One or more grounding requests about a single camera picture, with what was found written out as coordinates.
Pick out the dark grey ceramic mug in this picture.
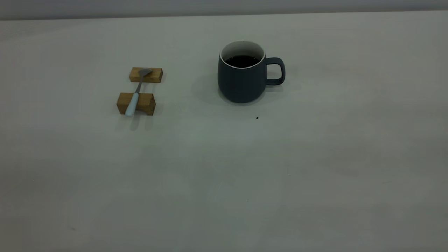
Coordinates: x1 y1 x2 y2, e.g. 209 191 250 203
218 40 286 104

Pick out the grey spoon with white handle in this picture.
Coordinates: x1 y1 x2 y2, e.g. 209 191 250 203
125 69 153 117

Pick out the arched wooden block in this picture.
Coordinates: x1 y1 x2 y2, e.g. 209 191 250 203
117 92 156 116

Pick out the flat rectangular wooden block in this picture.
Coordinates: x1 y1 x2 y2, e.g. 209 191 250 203
129 67 163 83

